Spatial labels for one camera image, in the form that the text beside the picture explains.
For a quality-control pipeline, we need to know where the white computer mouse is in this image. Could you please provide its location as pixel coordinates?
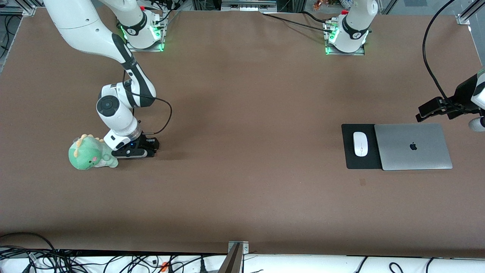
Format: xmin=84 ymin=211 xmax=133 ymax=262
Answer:
xmin=353 ymin=131 xmax=369 ymax=157

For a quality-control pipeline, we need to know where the black mouse pad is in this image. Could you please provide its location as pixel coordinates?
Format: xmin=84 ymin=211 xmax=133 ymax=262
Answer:
xmin=341 ymin=124 xmax=383 ymax=170

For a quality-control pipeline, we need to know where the silver closed laptop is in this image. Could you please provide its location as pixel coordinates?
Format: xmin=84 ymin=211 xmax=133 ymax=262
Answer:
xmin=374 ymin=123 xmax=454 ymax=171

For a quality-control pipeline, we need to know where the green dinosaur plush toy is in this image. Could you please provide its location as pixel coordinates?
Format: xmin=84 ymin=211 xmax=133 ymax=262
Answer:
xmin=68 ymin=133 xmax=119 ymax=171

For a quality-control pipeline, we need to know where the metal rack unit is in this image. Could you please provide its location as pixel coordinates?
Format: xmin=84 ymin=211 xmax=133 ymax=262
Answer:
xmin=221 ymin=0 xmax=277 ymax=12

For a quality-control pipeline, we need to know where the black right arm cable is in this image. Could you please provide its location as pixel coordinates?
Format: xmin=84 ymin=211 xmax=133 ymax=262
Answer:
xmin=122 ymin=68 xmax=173 ymax=135

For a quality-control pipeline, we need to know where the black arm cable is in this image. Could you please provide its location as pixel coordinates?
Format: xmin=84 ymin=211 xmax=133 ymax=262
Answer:
xmin=122 ymin=68 xmax=173 ymax=135
xmin=422 ymin=0 xmax=456 ymax=101

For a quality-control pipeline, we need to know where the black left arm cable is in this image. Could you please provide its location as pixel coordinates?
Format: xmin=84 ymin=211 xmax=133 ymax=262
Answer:
xmin=422 ymin=0 xmax=456 ymax=101

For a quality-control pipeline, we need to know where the aluminium frame profile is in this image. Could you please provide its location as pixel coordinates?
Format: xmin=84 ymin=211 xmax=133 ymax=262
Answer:
xmin=457 ymin=0 xmax=485 ymax=65
xmin=0 ymin=0 xmax=37 ymax=72

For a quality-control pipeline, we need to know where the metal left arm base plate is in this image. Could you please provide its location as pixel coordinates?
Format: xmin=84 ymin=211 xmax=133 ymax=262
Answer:
xmin=325 ymin=21 xmax=365 ymax=56

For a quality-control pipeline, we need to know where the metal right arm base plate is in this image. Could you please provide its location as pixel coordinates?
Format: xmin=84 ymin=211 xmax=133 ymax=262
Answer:
xmin=125 ymin=38 xmax=164 ymax=52

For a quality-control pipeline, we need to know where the metal camera post bracket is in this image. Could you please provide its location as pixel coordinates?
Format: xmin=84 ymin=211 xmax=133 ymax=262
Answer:
xmin=218 ymin=241 xmax=249 ymax=273

